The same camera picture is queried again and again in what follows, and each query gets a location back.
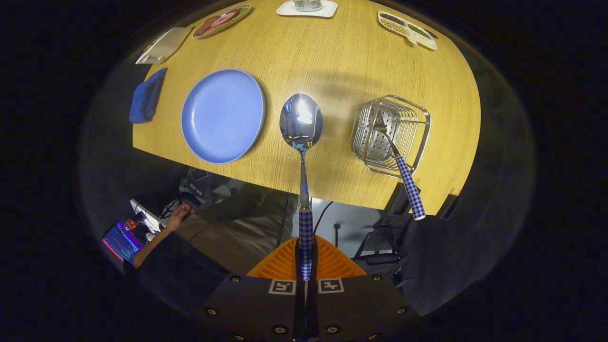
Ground metal wire cutlery rack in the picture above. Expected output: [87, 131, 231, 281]
[350, 95, 432, 180]

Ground pink ham slice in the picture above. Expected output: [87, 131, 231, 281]
[211, 10, 240, 27]

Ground black cable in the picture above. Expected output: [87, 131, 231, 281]
[313, 201, 335, 236]

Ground brown meat patty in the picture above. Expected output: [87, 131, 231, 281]
[196, 17, 219, 36]

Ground white toaster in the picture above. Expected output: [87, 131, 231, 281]
[135, 27, 193, 65]

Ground folded blue cloth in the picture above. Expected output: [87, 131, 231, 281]
[129, 67, 168, 124]

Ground person's grey trousers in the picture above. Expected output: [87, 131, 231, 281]
[173, 183, 297, 276]

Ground white square coaster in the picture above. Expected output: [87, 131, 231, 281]
[276, 0, 339, 19]

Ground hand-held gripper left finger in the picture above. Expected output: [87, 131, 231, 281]
[202, 235, 304, 342]

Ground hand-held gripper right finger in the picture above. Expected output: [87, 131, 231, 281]
[306, 235, 421, 342]

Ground checked handle metal spoon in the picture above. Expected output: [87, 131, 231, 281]
[279, 93, 323, 282]

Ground blue round plate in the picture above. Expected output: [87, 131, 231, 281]
[181, 68, 266, 165]

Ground white divided bean dish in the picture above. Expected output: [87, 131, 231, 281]
[378, 10, 438, 51]

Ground oval plate of food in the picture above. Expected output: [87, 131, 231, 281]
[192, 4, 253, 39]

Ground checked handle metal fork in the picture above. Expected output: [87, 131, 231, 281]
[373, 112, 427, 221]

